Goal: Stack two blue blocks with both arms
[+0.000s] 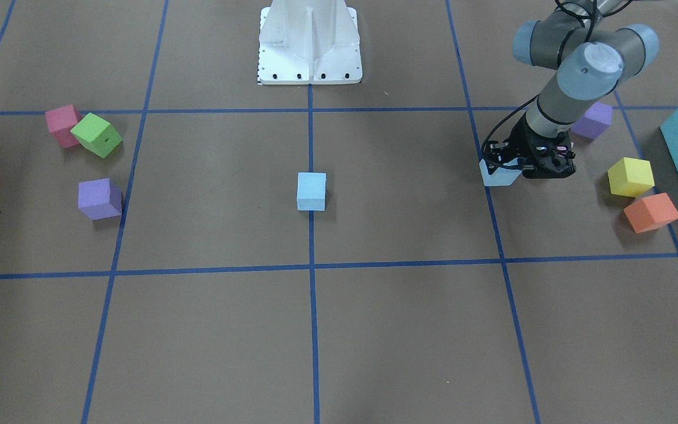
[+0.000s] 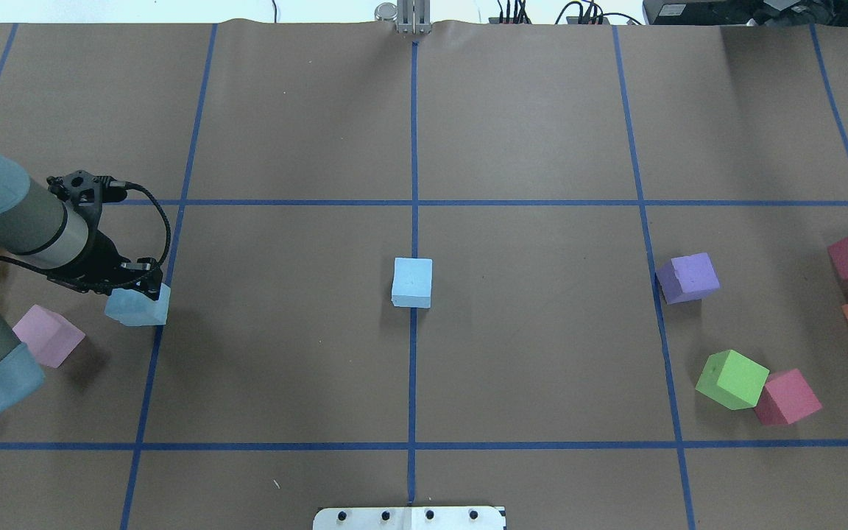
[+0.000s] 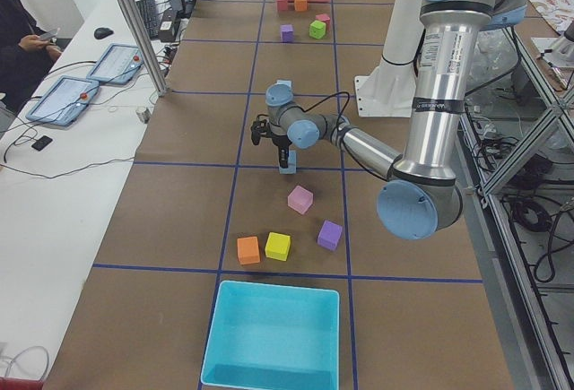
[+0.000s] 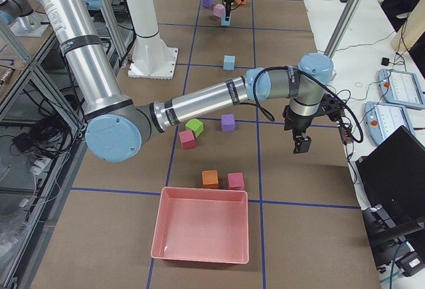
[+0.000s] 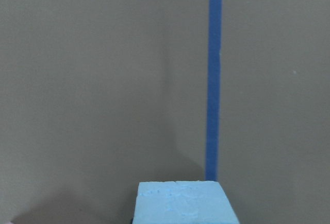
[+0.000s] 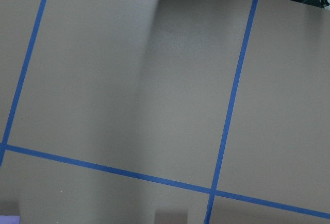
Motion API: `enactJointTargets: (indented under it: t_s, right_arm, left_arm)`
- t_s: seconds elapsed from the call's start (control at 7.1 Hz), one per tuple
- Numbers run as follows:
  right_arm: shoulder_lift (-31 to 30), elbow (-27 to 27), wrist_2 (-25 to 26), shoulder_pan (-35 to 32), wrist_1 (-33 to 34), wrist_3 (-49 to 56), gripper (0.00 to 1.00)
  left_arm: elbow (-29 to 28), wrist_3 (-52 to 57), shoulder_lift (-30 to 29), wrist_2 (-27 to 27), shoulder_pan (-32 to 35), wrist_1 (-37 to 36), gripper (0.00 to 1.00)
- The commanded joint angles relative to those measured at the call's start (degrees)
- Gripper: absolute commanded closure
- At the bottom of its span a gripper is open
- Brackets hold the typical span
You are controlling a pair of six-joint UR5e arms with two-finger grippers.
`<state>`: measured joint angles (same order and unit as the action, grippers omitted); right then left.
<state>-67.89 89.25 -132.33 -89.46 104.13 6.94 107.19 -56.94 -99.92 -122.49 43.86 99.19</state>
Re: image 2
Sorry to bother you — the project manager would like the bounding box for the black monitor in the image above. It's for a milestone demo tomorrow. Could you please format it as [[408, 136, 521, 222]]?
[[642, 1, 848, 27]]

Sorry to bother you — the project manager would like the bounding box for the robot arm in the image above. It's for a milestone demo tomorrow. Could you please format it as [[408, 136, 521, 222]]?
[[0, 155, 172, 414]]

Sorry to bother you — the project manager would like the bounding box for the light pink foam block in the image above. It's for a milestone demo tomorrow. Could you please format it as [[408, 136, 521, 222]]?
[[13, 305, 85, 368]]

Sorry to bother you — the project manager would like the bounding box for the white metal base plate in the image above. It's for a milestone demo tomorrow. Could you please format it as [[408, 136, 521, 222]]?
[[312, 506, 507, 529]]

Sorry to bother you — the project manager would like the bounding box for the aluminium frame post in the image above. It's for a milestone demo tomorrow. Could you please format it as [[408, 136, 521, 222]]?
[[395, 0, 433, 35]]

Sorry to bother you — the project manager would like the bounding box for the light blue foam block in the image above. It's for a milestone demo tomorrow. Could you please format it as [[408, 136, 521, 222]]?
[[391, 256, 433, 309], [104, 284, 171, 328]]

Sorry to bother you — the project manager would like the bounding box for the purple foam block right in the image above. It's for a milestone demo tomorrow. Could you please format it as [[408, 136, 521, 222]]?
[[656, 252, 721, 304]]

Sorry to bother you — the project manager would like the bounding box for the pink foam block near green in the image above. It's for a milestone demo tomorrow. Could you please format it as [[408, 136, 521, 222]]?
[[754, 368, 822, 426]]

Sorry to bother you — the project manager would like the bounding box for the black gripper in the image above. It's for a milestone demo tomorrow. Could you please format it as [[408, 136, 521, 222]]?
[[45, 231, 162, 301]]

